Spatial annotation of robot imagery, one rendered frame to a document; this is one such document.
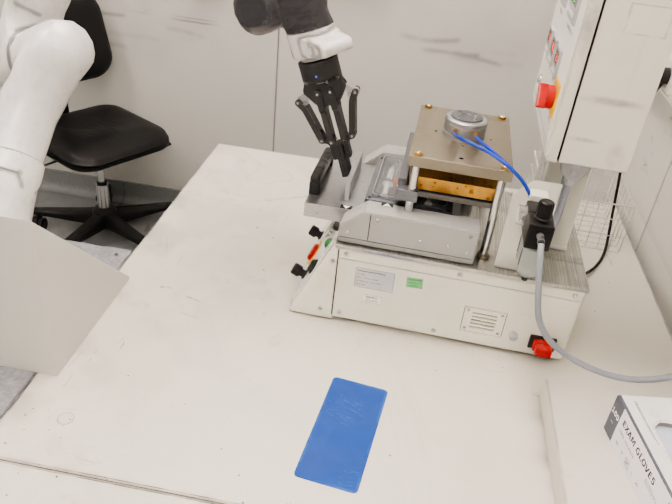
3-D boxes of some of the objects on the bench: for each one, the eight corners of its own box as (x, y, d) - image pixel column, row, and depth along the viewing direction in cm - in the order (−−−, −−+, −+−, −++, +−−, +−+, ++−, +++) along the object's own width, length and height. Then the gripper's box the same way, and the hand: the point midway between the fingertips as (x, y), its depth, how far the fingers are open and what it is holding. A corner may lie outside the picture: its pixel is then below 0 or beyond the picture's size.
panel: (321, 232, 161) (361, 174, 151) (290, 304, 136) (336, 240, 126) (314, 227, 161) (354, 169, 151) (282, 299, 135) (327, 234, 125)
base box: (546, 270, 157) (566, 205, 148) (561, 377, 125) (588, 303, 116) (323, 229, 163) (329, 165, 154) (284, 322, 131) (289, 248, 122)
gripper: (354, 44, 125) (382, 161, 136) (289, 58, 129) (321, 171, 140) (346, 55, 119) (376, 177, 130) (278, 69, 123) (312, 186, 134)
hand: (343, 158), depth 133 cm, fingers closed, pressing on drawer
